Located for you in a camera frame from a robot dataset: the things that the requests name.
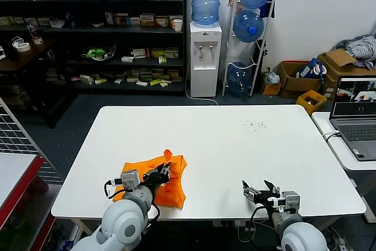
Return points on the beige medicine box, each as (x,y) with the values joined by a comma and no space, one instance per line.
(147,20)

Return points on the yellow plastic bin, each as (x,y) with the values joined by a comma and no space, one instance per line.
(311,102)

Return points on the blue shopping bag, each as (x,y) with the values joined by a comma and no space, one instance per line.
(311,68)

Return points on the small cardboard box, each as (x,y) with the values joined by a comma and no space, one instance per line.
(271,89)

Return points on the white tape roll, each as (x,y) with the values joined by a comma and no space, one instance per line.
(23,47)

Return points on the blue upright water jug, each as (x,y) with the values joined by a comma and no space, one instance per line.
(206,1)

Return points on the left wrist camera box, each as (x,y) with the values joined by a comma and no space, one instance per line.
(130,179)

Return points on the white metal jug rack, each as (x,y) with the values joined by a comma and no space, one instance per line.
(260,57)

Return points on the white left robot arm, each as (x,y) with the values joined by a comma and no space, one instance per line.
(123,221)

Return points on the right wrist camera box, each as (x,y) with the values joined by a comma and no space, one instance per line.
(289,201)

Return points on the orange t-shirt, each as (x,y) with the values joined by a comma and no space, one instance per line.
(173,192)

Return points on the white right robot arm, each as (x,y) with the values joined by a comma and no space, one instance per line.
(299,234)

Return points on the large cardboard box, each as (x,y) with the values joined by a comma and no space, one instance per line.
(342,60)

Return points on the open cardboard box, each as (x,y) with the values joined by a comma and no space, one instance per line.
(296,86)

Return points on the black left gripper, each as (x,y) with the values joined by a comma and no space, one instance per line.
(155,179)

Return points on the white water dispenser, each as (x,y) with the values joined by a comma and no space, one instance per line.
(205,63)

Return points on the white paper cup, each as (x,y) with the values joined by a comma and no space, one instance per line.
(177,25)

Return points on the red white medicine box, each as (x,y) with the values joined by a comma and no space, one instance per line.
(162,21)

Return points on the grey open laptop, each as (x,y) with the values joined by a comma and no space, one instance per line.
(357,133)

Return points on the dark wooden table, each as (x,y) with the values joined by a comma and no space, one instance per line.
(26,57)

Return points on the red edged white table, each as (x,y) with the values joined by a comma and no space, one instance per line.
(17,180)

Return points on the scattered dark crumbs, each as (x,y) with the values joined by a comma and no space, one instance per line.
(255,124)

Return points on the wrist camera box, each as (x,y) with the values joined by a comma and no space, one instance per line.
(130,179)
(289,201)

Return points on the black shelving unit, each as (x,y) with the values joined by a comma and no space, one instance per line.
(126,30)

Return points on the white power strip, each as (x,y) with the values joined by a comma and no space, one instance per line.
(230,224)

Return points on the grey plastic bag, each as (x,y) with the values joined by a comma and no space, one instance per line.
(271,77)

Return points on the white side table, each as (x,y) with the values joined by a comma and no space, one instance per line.
(337,154)

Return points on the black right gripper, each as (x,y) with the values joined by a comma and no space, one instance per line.
(268,198)

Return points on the pile of striped clothes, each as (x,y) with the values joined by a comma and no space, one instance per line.
(362,46)

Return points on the green item in bowl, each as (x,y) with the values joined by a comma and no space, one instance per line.
(97,53)

